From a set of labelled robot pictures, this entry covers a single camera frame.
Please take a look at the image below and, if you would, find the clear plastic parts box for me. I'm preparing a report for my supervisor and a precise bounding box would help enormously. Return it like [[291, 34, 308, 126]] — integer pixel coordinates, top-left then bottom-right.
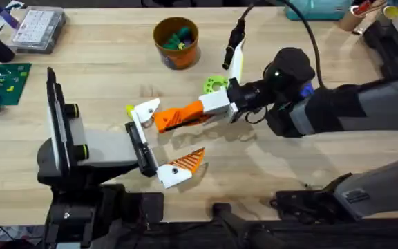
[[7, 6, 67, 55]]

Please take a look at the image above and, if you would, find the green disc with holes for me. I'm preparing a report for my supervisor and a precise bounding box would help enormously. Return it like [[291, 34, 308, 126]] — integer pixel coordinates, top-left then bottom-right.
[[202, 75, 229, 95]]

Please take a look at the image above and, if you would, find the green board with blocks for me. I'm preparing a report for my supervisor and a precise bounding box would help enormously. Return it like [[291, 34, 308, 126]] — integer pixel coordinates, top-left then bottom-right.
[[0, 62, 32, 113]]

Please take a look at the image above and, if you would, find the left wrist flat plate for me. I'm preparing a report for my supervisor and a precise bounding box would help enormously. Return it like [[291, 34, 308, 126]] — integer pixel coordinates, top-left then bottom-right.
[[46, 66, 71, 176]]

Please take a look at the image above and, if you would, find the black rail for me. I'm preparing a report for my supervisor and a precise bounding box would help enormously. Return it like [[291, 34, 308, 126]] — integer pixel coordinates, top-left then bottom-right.
[[91, 202, 398, 249]]

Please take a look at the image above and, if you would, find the thick black cable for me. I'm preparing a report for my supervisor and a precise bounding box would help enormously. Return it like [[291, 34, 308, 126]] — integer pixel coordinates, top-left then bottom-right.
[[281, 0, 327, 89]]

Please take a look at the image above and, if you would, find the cardboard tube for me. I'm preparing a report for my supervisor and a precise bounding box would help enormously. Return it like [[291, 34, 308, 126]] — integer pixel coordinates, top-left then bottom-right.
[[337, 10, 359, 33]]

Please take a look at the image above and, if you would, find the right wrist flat plate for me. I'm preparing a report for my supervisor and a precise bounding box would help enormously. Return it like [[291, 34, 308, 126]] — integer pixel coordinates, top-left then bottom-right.
[[228, 38, 245, 84]]

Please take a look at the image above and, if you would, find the purple-handled tool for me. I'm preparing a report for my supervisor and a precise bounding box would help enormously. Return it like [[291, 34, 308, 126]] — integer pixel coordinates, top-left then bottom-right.
[[0, 0, 19, 29]]

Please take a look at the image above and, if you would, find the teal box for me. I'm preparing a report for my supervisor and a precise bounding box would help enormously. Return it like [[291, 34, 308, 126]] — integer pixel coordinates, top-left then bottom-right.
[[283, 0, 354, 21]]

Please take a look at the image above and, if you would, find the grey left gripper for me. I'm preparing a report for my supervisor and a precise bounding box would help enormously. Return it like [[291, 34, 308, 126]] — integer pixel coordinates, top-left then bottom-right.
[[36, 98, 206, 190]]

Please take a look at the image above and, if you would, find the orange tub with toys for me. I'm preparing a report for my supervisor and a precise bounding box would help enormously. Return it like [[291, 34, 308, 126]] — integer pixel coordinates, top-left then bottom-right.
[[152, 16, 201, 71]]

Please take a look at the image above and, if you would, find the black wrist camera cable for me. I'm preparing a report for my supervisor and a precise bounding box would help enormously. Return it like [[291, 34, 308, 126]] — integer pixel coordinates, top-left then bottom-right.
[[221, 2, 256, 71]]

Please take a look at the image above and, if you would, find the red tool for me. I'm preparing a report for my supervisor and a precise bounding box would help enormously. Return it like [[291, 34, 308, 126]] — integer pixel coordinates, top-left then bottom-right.
[[352, 0, 377, 17]]

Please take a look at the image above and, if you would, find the wrist flat plate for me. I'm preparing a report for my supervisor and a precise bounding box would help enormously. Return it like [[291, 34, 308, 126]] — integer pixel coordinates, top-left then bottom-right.
[[228, 38, 245, 84], [46, 66, 71, 176]]

